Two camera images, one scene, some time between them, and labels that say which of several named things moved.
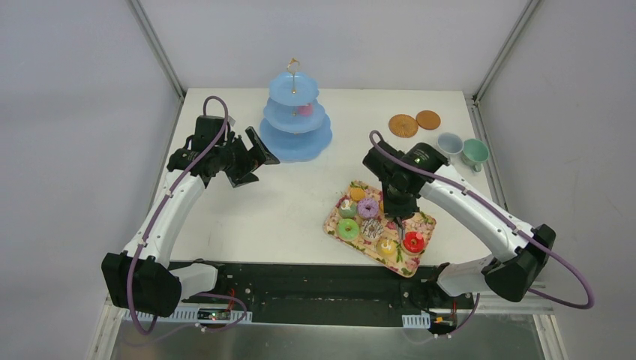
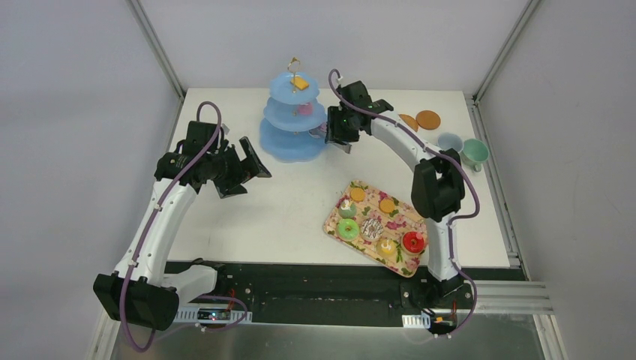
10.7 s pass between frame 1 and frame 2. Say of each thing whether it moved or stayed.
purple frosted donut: moved
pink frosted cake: stayed
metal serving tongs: moved
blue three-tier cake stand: stayed
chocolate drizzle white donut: stayed
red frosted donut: stayed
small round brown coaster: stayed
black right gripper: moved
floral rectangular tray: stayed
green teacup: stayed
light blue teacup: stayed
